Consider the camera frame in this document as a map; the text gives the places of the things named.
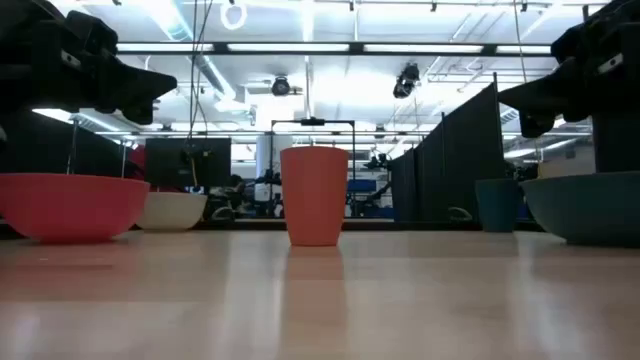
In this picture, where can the orange cup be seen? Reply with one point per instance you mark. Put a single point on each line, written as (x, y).
(314, 200)

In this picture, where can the blue panel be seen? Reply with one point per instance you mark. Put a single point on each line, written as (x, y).
(361, 186)

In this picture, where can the white bowl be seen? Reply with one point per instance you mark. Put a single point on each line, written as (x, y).
(172, 212)

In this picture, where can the black table frame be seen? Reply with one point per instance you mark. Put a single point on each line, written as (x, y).
(375, 225)

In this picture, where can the red bowl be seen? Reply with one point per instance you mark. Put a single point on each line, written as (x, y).
(70, 210)

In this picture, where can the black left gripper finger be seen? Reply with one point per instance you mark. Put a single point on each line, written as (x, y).
(142, 96)
(145, 81)

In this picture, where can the teal bowl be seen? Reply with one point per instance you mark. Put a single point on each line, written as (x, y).
(590, 210)

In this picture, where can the black overhead frame beam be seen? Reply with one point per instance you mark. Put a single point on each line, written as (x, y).
(356, 48)

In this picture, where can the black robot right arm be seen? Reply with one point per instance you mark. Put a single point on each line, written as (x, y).
(625, 30)

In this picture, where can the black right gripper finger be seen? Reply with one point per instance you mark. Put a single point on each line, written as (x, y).
(540, 87)
(545, 102)

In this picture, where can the black frame corner bracket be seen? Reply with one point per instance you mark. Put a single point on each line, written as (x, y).
(460, 208)
(223, 208)

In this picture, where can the teal cup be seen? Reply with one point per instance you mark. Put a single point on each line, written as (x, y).
(495, 207)

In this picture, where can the black partition curtain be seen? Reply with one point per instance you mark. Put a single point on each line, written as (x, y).
(40, 150)
(617, 150)
(450, 165)

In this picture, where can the black ceiling spotlight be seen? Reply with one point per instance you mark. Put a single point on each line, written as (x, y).
(405, 82)
(280, 86)

